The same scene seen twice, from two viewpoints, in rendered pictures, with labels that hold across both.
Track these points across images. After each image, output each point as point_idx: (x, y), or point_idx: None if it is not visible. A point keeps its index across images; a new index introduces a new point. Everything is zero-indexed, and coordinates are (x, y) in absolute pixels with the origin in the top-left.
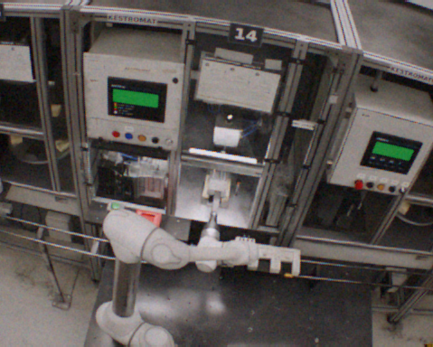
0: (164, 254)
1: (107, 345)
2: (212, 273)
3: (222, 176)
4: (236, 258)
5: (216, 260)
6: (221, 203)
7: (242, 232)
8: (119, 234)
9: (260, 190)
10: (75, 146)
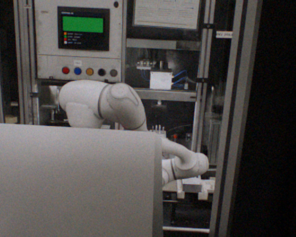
0: (123, 89)
1: None
2: (164, 220)
3: (160, 132)
4: (187, 158)
5: (167, 173)
6: (163, 153)
7: (185, 195)
8: (77, 91)
9: (197, 117)
10: (25, 93)
